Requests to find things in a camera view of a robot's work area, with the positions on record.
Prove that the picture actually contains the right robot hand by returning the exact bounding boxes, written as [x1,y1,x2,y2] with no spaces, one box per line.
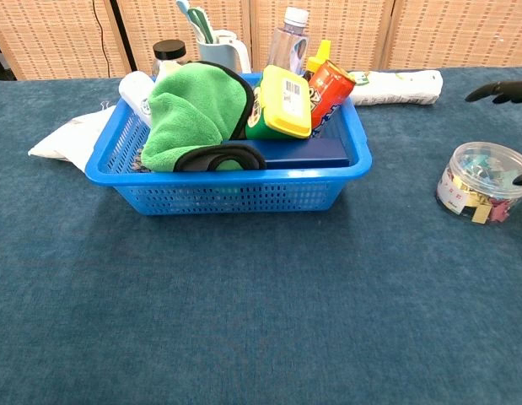
[465,79,522,187]

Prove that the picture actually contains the clear tub of binder clips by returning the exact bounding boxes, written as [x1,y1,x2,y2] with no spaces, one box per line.
[435,142,522,224]

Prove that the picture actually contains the yellow green box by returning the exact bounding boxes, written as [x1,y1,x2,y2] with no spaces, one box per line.
[245,65,315,140]

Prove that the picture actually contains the white plastic bag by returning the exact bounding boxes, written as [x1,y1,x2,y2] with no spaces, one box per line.
[27,105,118,173]

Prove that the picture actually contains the dark blue rectangular box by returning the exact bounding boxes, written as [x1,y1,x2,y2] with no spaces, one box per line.
[226,138,351,170]

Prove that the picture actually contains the woven bamboo folding screen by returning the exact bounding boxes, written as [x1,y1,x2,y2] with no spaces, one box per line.
[0,0,522,81]

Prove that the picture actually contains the white rolled package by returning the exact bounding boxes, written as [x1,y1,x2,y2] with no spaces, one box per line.
[348,69,444,106]

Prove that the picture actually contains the orange red soda can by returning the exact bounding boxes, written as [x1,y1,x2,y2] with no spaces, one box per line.
[306,58,357,139]

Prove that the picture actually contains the clear plastic water bottle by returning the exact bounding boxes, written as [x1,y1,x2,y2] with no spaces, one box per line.
[266,7,311,77]

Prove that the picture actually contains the blue plastic perforated basket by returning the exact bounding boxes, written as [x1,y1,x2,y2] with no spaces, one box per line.
[83,72,374,217]

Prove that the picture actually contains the green white toothbrush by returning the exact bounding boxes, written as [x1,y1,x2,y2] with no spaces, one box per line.
[187,7,215,45]

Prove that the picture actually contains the green cloth with black trim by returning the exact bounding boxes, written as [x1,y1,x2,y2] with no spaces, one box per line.
[140,61,268,173]

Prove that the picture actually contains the teal toothbrush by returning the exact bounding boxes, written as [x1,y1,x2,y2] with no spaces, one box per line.
[175,0,205,43]

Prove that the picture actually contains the glass jar with black lid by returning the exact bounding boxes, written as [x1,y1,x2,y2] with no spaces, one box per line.
[152,39,188,77]

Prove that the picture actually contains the teal felt table cover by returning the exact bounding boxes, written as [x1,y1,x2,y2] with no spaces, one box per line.
[0,67,522,405]

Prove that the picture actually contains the white tube in basket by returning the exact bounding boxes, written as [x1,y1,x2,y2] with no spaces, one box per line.
[118,70,157,127]

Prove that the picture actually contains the black tripod stand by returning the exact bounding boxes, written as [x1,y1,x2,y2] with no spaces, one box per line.
[108,0,134,73]

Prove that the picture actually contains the thin black hanging cable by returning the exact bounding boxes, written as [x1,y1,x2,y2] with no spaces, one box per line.
[92,0,110,79]

